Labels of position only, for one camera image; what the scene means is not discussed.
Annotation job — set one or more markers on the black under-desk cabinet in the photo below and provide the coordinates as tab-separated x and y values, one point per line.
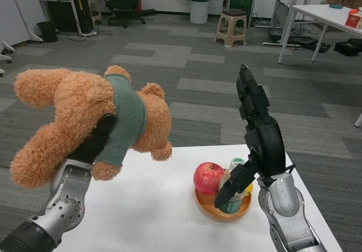
65	11

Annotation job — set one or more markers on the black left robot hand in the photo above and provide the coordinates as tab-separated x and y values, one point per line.
97	141

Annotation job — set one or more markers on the yellow fruit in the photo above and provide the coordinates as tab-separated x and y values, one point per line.
249	190

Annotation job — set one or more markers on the black green equipment rack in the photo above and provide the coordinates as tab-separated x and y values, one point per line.
240	0

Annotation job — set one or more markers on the large white table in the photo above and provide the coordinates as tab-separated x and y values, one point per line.
319	15

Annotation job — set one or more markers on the black office chair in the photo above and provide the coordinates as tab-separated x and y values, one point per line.
123	0

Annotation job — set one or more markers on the orange round plate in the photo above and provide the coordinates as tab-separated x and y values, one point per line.
209	206

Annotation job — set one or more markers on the black case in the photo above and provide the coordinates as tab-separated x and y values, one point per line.
349	47

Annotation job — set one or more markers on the small bottle green cap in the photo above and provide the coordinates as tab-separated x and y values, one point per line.
233	205

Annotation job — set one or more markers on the teal flat object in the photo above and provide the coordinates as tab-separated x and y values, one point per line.
336	6

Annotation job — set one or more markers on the wooden stool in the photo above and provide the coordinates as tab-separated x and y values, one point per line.
94	11

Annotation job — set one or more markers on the white power strip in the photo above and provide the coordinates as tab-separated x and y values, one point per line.
89	33

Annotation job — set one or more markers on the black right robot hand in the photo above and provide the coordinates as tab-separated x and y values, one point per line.
268	147

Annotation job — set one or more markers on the white partition panel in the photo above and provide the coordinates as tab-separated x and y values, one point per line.
17	8

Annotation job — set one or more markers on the red box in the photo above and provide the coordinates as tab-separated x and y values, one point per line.
353	20

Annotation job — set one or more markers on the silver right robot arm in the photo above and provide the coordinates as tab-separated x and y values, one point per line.
288	206

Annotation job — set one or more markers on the black trash bin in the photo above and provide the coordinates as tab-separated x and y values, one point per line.
47	31

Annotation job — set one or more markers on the potted plant white pot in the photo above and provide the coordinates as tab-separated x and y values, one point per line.
198	5

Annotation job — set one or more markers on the beige plastic stool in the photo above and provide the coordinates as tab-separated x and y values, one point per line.
231	25

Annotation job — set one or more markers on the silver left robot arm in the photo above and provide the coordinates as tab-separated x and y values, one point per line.
65	206

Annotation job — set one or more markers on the red apple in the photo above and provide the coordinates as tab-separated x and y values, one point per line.
206	178

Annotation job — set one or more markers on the brown teddy bear green sweater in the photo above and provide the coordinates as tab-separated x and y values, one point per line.
82	102

